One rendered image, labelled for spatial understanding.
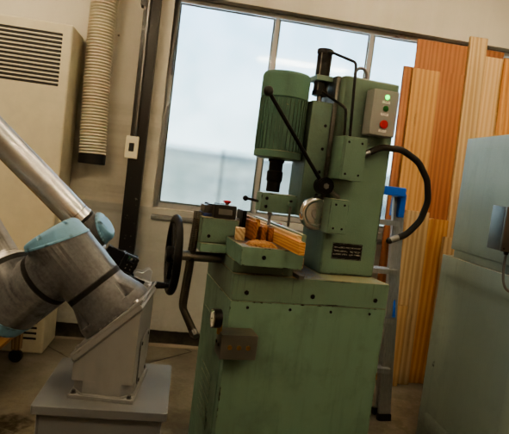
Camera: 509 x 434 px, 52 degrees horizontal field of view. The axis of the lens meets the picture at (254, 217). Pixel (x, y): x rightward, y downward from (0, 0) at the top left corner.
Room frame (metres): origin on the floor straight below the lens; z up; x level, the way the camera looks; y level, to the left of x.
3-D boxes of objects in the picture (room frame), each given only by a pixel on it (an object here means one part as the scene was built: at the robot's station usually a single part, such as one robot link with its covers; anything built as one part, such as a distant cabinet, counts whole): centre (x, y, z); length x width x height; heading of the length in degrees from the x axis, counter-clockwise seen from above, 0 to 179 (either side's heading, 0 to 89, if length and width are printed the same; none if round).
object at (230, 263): (1.92, 0.00, 0.82); 0.40 x 0.21 x 0.04; 16
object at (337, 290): (1.97, -0.17, 0.76); 0.57 x 0.45 x 0.09; 106
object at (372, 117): (1.89, -0.40, 1.40); 0.10 x 0.06 x 0.16; 106
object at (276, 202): (1.94, -0.08, 1.03); 0.14 x 0.07 x 0.09; 106
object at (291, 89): (1.94, -0.06, 1.35); 0.18 x 0.18 x 0.31
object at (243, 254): (1.92, 0.05, 0.87); 0.61 x 0.30 x 0.06; 16
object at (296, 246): (1.87, -0.08, 0.92); 0.60 x 0.02 x 0.04; 16
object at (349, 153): (1.85, -0.30, 1.23); 0.09 x 0.08 x 0.15; 106
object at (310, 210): (1.85, -0.22, 1.02); 0.12 x 0.03 x 0.12; 106
